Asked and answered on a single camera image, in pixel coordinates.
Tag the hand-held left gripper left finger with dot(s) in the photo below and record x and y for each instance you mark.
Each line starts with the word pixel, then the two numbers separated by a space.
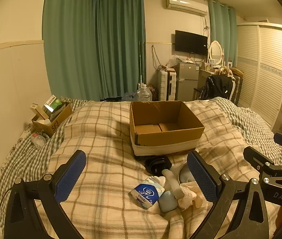
pixel 70 176

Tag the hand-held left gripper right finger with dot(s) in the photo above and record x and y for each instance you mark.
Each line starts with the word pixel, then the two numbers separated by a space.
pixel 203 179

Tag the white lace cloth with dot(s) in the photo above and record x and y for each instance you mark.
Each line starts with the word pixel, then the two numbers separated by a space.
pixel 189 196

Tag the white plastic bottle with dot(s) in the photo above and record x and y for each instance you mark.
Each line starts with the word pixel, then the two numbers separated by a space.
pixel 172 181

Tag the light blue bottle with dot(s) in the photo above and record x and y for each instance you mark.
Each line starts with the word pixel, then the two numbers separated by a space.
pixel 167 201

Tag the white sock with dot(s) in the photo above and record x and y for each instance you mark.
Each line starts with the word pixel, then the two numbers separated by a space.
pixel 156 180

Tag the black round container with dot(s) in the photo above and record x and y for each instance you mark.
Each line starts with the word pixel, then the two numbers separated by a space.
pixel 156 165

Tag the large cardboard box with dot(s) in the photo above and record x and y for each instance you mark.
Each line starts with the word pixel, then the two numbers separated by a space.
pixel 166 137

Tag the blue white tissue packet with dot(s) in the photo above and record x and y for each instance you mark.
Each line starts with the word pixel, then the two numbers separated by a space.
pixel 144 194

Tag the person's right hand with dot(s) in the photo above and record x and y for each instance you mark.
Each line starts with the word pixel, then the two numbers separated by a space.
pixel 281 219

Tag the clear plastic bottle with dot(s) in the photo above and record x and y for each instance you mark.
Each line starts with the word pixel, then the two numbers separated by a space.
pixel 39 139

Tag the green checked bed sheet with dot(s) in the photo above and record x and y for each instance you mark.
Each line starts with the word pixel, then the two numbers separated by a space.
pixel 19 156

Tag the small cardboard box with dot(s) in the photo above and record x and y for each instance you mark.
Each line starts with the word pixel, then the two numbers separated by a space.
pixel 56 123

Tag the white louvred wardrobe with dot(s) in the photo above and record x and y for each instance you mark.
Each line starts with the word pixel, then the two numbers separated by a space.
pixel 263 74

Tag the white chair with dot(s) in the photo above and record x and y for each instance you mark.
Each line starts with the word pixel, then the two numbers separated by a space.
pixel 232 89

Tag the dark checked suitcase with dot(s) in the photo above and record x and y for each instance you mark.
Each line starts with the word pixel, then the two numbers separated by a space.
pixel 237 87

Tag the long beige carton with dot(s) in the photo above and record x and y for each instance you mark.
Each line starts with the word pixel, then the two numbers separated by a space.
pixel 40 110

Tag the green printed carton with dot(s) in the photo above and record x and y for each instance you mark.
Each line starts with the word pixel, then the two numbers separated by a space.
pixel 52 104

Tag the black jacket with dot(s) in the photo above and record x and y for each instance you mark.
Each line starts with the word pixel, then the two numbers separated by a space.
pixel 215 87

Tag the black object behind bed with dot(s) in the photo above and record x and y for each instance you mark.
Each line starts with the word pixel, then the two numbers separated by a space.
pixel 111 98

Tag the dressing table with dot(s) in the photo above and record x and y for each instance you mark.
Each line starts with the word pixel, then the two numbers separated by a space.
pixel 203 76

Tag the silver small fridge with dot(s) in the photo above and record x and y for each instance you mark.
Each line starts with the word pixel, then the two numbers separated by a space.
pixel 187 82

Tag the floral bag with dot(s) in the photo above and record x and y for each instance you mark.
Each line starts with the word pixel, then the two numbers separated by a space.
pixel 153 93

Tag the crumpled clear plastic bottles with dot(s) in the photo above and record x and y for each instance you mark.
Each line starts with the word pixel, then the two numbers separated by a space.
pixel 131 96

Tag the white suitcase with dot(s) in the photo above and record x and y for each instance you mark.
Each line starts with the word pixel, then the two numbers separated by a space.
pixel 164 86

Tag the large clear water jug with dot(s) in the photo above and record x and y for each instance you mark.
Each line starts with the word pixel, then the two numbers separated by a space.
pixel 144 94

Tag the white oval mirror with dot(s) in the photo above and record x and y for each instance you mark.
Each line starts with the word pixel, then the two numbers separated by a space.
pixel 216 51

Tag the wide green curtain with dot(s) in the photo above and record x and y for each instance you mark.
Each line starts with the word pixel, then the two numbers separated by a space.
pixel 68 49

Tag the narrow green curtain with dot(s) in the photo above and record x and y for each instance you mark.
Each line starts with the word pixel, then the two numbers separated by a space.
pixel 219 27

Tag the white pole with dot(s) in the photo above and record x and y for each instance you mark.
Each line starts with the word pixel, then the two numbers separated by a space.
pixel 140 64

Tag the white air conditioner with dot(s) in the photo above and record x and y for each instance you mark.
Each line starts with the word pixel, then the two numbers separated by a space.
pixel 185 5

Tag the black wall television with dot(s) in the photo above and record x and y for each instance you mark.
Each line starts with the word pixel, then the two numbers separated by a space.
pixel 191 42

